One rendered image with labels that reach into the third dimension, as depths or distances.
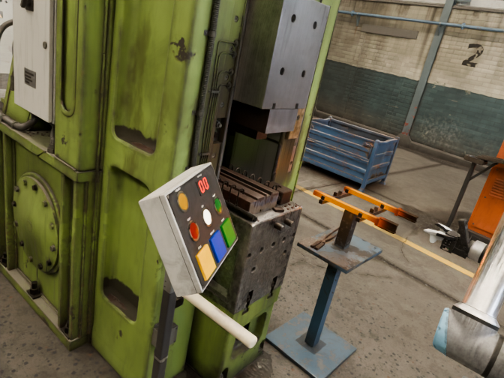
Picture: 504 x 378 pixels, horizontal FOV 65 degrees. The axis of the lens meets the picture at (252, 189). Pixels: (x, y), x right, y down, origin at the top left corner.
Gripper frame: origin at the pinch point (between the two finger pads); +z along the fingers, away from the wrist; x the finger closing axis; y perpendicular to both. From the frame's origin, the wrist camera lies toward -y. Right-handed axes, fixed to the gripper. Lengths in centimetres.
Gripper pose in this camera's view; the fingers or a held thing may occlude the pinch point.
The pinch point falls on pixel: (429, 225)
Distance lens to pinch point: 205.8
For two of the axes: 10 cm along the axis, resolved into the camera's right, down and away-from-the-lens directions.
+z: -7.0, -3.8, 6.0
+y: -1.9, 9.2, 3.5
